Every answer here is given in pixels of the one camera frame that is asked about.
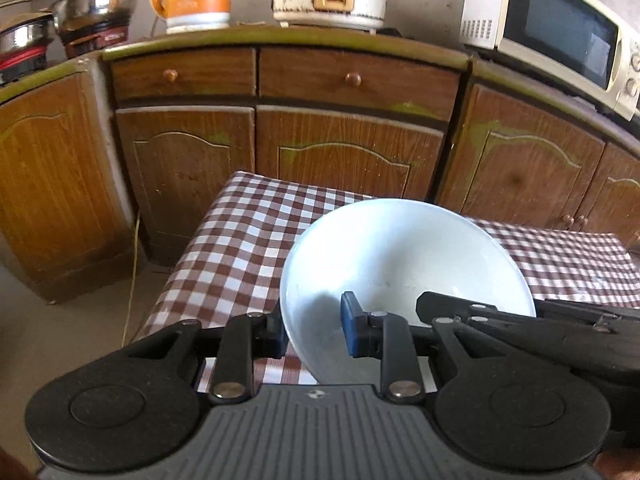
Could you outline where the cream microwave oven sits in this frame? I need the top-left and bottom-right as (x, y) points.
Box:
(459, 0), (640, 122)

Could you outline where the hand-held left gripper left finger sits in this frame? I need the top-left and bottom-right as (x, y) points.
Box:
(125, 306), (289, 406)

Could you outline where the brown white checked tablecloth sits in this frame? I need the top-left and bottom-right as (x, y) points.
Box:
(135, 170), (633, 396)

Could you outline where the dark red induction cooker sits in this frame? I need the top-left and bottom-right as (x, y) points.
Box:
(59, 24), (133, 58)

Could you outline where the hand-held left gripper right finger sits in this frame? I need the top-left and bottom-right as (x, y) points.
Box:
(341, 292), (503, 404)

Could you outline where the white bowl green print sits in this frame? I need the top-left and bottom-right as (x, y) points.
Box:
(279, 198), (538, 386)

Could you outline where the narrow wooden drawer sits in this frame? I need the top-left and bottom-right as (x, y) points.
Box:
(111, 49), (258, 100)

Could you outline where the steel pot with knob lid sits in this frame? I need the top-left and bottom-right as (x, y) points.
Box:
(50, 0), (153, 36)

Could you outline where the double door wooden cabinet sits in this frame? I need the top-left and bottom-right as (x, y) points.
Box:
(435, 57), (640, 261)

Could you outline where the yellow floor cable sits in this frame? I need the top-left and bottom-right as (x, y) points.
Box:
(121, 209), (142, 347)

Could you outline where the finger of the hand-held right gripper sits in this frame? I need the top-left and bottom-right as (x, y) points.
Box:
(417, 291), (538, 330)
(470, 317), (591, 367)

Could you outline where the wooden cabinet with drawers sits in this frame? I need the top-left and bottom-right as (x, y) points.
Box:
(100, 27), (471, 268)

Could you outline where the single door wooden cabinet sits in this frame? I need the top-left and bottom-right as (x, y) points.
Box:
(0, 57), (146, 306)

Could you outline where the steel pot with brown lid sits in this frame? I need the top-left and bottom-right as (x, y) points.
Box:
(0, 12), (56, 56)

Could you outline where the wide wooden drawer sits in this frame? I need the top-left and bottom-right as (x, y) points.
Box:
(259, 47), (461, 121)

